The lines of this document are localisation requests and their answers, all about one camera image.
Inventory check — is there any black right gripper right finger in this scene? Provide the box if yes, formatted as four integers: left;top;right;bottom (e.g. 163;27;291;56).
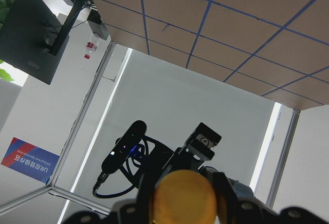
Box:
203;171;327;223

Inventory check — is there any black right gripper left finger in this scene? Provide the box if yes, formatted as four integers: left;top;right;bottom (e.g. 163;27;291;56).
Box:
62;174;160;223

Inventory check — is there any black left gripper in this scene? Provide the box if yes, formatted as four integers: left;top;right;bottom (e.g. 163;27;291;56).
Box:
157;122;254;198

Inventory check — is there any yellow push button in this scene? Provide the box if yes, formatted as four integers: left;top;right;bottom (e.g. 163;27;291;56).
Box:
151;170;217;223

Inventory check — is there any blue red sign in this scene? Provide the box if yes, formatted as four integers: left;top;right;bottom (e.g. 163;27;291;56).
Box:
1;137;59;183

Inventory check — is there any plastic water bottle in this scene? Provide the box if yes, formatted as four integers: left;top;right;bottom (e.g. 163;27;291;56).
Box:
84;33;100;59

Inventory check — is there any black monitor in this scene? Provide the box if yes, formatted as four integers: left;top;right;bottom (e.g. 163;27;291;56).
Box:
1;0;87;84

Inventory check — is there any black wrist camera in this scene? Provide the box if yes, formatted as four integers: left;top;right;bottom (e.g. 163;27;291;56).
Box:
101;120;147;175

